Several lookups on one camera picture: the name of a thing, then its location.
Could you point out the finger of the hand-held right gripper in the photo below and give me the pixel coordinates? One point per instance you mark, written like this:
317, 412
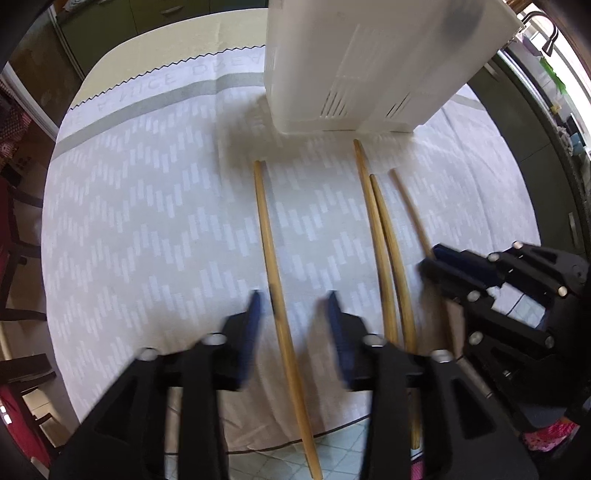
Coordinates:
443, 277
461, 262

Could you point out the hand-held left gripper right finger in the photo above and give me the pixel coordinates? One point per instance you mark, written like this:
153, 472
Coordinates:
341, 346

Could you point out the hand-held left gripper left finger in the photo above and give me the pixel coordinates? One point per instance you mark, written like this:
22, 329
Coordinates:
249, 341

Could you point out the wooden chopstick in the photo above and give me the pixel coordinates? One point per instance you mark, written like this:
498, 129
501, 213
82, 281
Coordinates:
512, 2
375, 217
392, 258
266, 240
411, 207

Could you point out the cream plastic utensil holder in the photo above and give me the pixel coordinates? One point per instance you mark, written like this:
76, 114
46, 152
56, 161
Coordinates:
369, 55

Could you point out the green lower cabinets under sink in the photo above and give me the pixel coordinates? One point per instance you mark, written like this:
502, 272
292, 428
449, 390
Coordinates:
521, 152

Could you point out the teal cup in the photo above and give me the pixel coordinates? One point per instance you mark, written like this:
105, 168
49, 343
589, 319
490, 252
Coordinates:
577, 144

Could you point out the patterned white teal tablecloth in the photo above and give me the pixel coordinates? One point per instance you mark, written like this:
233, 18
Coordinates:
138, 207

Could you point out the green plastic basket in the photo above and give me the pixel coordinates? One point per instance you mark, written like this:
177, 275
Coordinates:
554, 76

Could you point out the wooden chair with red cushion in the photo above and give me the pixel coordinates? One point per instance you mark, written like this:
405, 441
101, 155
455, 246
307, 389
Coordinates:
23, 315

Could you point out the steel kitchen faucet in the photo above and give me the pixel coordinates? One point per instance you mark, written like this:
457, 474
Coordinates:
552, 34

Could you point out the green lower cabinets under stove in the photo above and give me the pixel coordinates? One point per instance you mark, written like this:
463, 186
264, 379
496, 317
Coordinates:
138, 18

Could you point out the white sliding door frame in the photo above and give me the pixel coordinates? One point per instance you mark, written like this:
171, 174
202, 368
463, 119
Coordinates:
44, 117

